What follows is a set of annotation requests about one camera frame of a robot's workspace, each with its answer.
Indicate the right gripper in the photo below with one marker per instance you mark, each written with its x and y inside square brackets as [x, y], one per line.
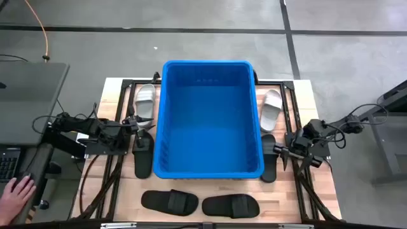
[313, 161]

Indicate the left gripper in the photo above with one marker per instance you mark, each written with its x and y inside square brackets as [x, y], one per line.
[132, 122]

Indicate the black slide sandal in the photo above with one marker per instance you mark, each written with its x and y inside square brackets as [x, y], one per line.
[159, 203]
[268, 168]
[219, 206]
[143, 165]

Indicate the blue plastic bin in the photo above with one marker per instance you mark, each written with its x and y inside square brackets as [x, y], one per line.
[206, 127]

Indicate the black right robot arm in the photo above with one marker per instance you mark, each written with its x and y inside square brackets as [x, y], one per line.
[314, 127]

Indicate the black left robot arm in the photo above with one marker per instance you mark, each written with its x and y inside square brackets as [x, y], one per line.
[79, 124]

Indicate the light grey slide sandal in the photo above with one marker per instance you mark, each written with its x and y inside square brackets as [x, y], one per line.
[145, 98]
[270, 111]

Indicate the dark metal stand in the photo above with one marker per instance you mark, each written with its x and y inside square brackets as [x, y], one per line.
[382, 146]

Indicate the dark grey side desk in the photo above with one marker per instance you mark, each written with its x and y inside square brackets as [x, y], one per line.
[38, 159]

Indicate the grey laptop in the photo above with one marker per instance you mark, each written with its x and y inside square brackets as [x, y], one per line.
[28, 101]

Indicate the black caster wheel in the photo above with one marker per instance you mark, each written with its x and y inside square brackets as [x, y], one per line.
[44, 205]

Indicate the black keyboard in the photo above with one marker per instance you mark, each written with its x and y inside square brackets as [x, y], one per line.
[8, 165]

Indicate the person's hand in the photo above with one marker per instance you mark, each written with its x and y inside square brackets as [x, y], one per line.
[14, 200]

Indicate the silver metal bracket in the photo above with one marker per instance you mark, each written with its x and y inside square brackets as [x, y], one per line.
[117, 225]
[295, 226]

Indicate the black aluminium table frame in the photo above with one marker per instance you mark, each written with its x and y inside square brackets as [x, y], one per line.
[287, 85]

